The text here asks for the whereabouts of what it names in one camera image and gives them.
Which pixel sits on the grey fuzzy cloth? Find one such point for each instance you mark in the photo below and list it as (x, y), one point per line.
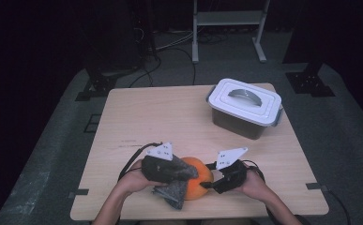
(174, 193)

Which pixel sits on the person's right hand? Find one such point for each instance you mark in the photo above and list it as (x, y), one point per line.
(257, 187)

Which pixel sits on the grey plastic storage bin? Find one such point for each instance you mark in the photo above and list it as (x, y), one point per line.
(238, 126)

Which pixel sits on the black stand with base plate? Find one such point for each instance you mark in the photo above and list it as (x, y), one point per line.
(309, 82)
(101, 84)

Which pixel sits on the person's left hand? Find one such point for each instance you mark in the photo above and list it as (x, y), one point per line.
(132, 182)

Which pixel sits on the black tape strip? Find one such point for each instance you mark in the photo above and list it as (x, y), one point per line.
(315, 186)
(79, 192)

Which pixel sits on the black tape square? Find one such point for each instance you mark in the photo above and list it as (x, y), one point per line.
(92, 123)

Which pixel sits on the white metal stand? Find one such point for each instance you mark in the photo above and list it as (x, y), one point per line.
(229, 17)

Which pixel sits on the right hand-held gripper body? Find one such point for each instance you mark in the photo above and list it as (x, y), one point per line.
(235, 176)

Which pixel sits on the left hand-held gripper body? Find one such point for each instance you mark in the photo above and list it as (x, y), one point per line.
(157, 170)

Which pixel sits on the orange plush toy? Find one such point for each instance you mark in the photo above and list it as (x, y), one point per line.
(201, 173)

